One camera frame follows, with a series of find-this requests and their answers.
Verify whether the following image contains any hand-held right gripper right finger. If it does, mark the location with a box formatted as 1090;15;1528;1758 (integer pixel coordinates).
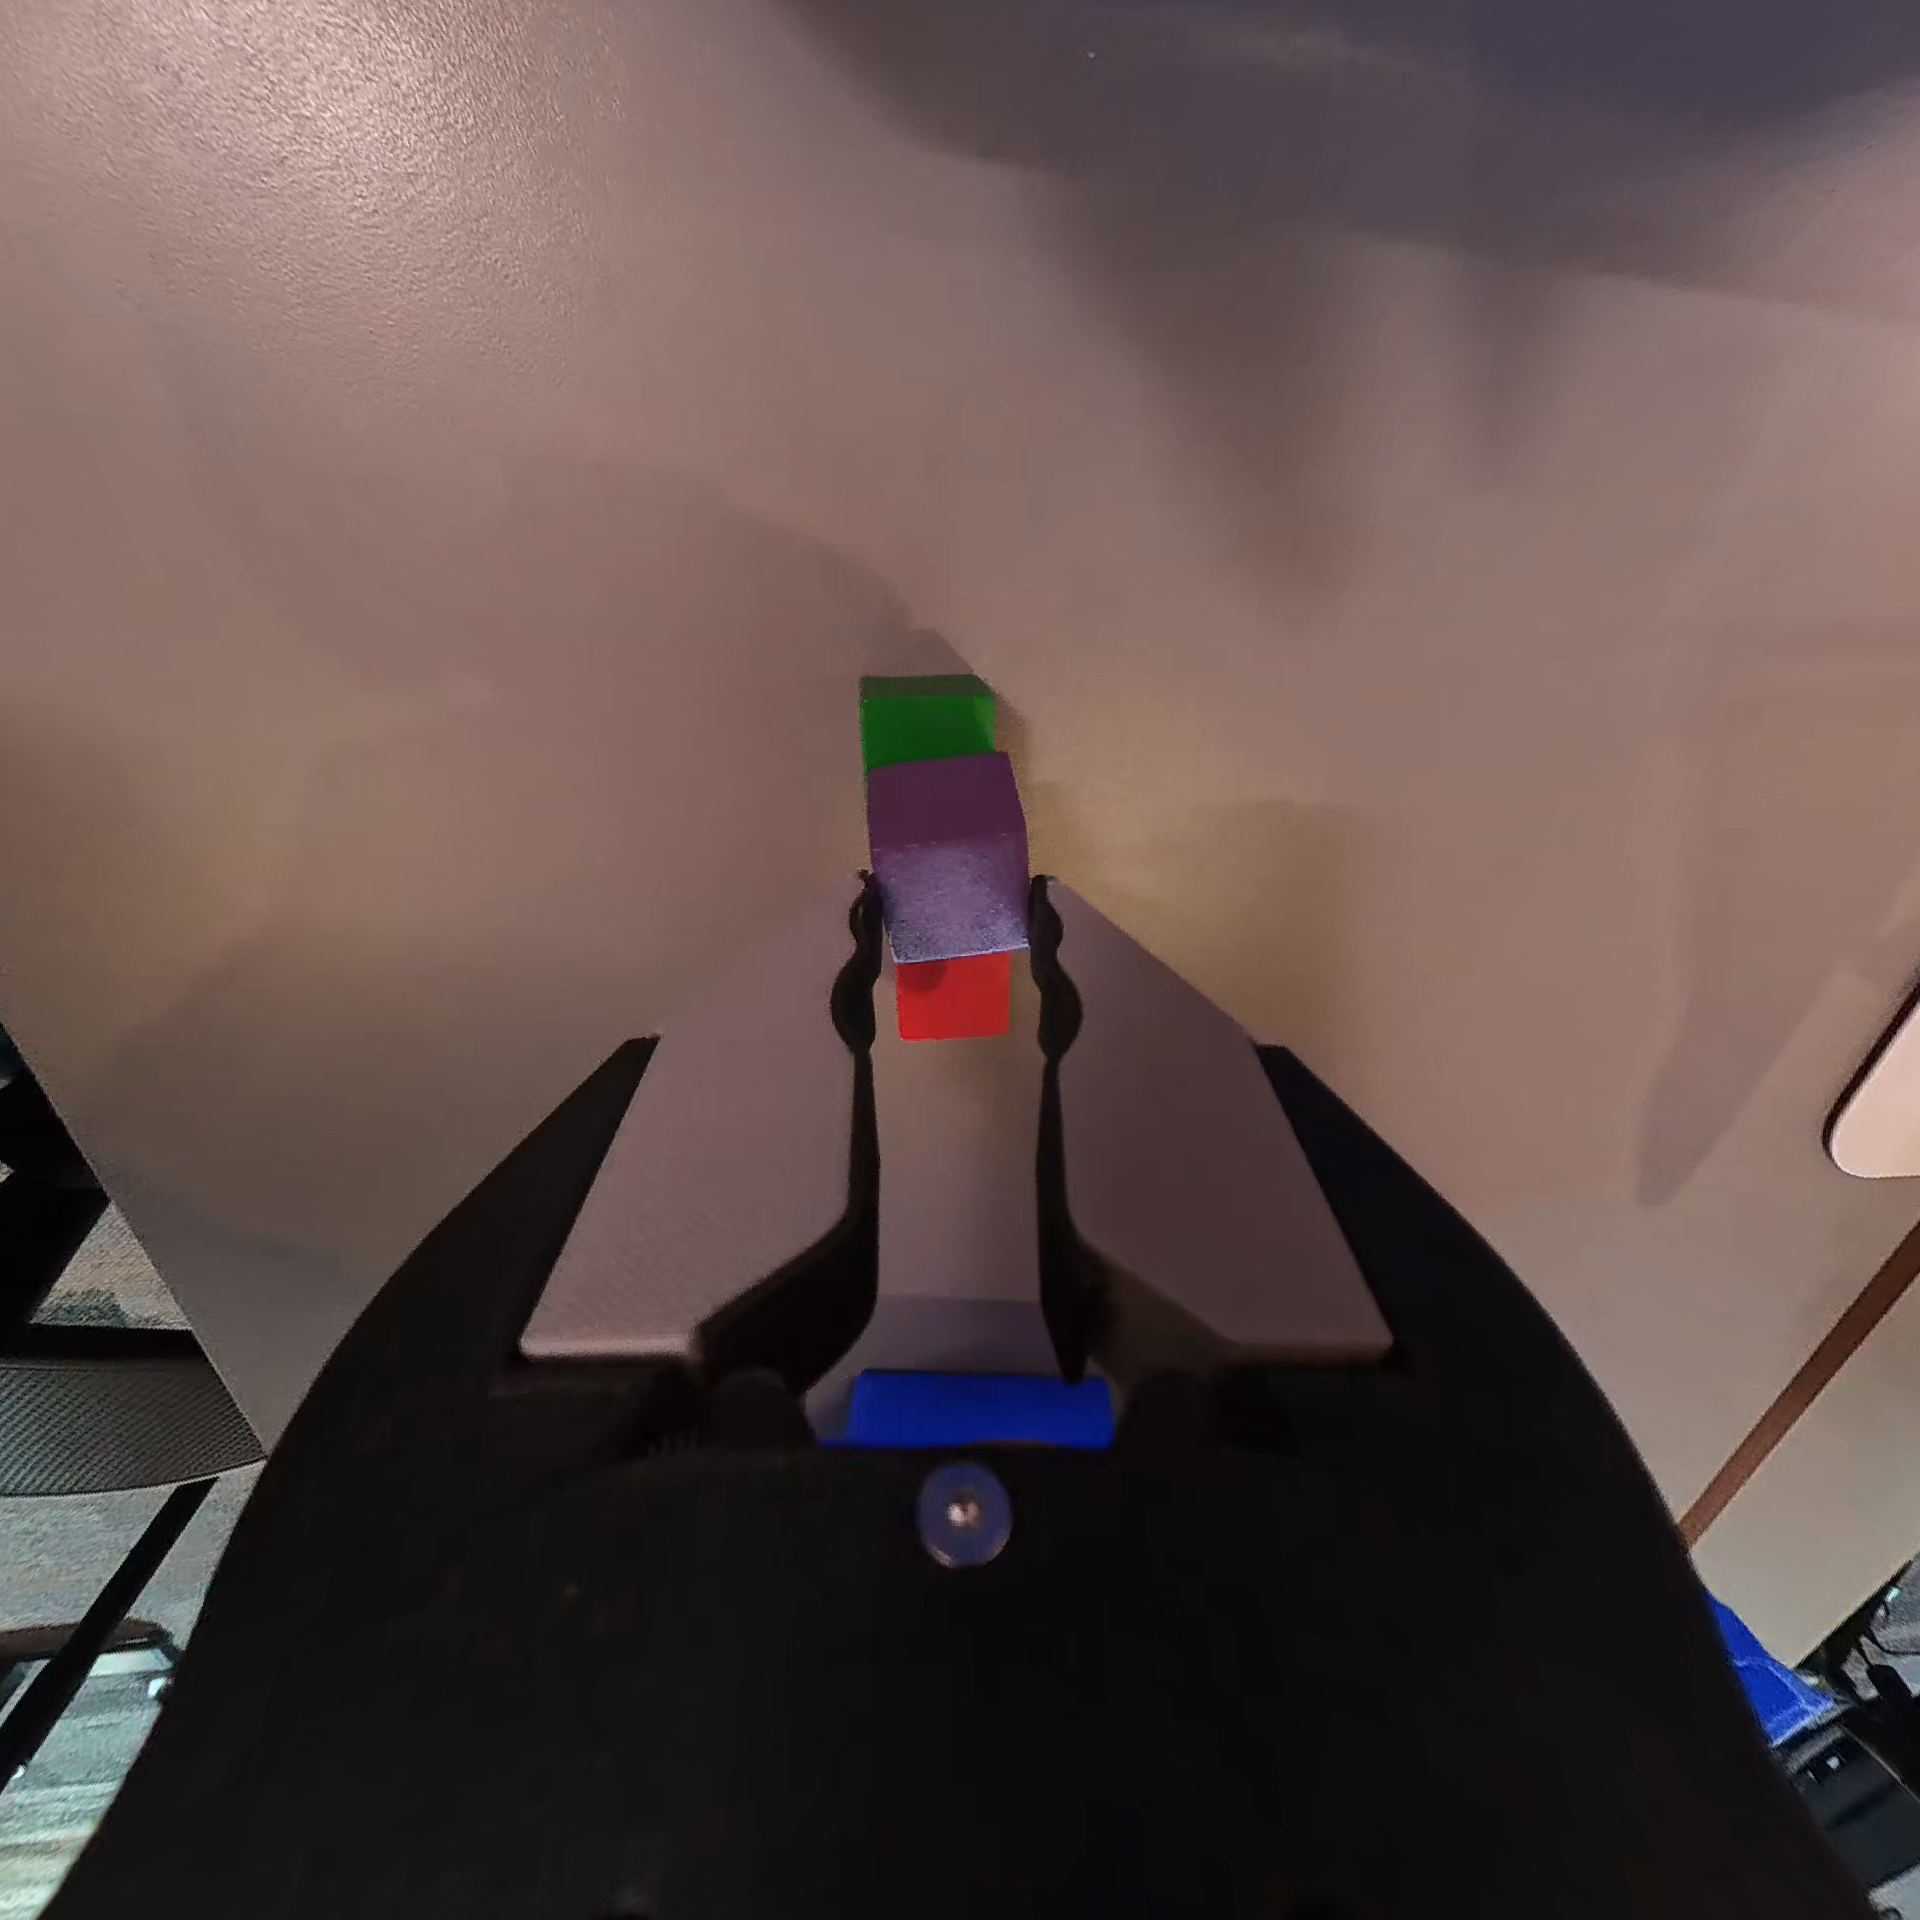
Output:
1029;874;1392;1377

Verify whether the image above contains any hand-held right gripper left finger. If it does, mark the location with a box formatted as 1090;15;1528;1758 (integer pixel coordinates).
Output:
518;874;886;1358

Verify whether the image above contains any red cube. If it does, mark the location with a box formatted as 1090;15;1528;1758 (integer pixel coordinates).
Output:
894;946;1017;1041

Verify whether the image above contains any purple cube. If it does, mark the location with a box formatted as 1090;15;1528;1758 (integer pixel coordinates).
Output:
869;752;1035;965

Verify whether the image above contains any blue cube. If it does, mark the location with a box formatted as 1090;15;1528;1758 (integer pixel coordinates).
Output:
823;1366;1118;1449

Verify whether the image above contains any green cube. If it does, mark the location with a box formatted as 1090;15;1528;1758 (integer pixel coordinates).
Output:
859;672;998;778

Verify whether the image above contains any black mesh office chair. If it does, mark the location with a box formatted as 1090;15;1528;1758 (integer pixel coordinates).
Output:
0;1018;267;1802

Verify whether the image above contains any white stand base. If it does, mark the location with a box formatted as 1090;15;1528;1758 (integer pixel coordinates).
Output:
1821;975;1920;1181

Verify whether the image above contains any blue plastic bin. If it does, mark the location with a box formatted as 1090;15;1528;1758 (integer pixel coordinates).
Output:
1707;1592;1843;1749

